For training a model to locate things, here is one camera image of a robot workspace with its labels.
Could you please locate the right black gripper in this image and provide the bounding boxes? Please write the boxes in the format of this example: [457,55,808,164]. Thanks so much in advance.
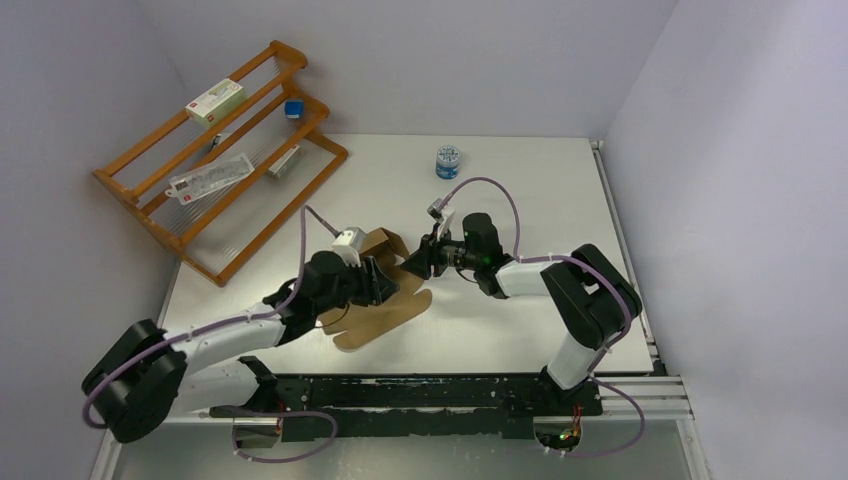
[400,222,481,280]

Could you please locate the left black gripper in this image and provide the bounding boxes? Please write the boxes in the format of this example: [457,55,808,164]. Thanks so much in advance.
[314,253,400,314]

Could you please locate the brown cardboard box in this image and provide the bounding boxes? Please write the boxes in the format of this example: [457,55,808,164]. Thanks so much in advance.
[318,228,433,351]

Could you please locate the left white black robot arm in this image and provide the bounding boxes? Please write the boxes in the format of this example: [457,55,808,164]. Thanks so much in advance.
[81,251,401,443]

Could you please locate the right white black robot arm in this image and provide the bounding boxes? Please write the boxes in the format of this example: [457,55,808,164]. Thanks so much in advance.
[401,212,642,414]

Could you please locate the small grey white box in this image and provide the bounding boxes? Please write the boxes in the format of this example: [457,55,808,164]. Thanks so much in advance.
[266,145,305,179]

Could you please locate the green white carton box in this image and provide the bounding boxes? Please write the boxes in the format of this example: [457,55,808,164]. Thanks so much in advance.
[185,78,248,129]

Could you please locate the blue white round jar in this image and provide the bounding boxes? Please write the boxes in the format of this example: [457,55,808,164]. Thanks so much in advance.
[435,145,461,180]

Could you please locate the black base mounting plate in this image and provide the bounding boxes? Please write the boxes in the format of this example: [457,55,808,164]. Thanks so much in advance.
[210,373,602,442]

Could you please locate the orange wooden rack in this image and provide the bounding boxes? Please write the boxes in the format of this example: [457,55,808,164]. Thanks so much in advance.
[93,40,348,287]

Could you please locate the small blue cube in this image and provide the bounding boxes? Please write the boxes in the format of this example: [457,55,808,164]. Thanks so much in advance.
[283,99,305,120]

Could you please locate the clear plastic packet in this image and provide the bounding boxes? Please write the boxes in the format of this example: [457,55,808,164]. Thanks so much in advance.
[165,153,254,205]

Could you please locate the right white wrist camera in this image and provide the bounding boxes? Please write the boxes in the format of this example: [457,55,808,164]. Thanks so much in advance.
[427,198,456,240]

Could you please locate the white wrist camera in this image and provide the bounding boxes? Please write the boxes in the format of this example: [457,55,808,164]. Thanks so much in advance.
[330,227,367,267]
[427,198,456,240]

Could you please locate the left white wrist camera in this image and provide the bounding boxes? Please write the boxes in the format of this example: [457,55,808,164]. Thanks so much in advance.
[330,227,367,267]

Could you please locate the aluminium frame rails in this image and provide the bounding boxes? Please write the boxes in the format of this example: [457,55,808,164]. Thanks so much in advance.
[88,140,713,480]

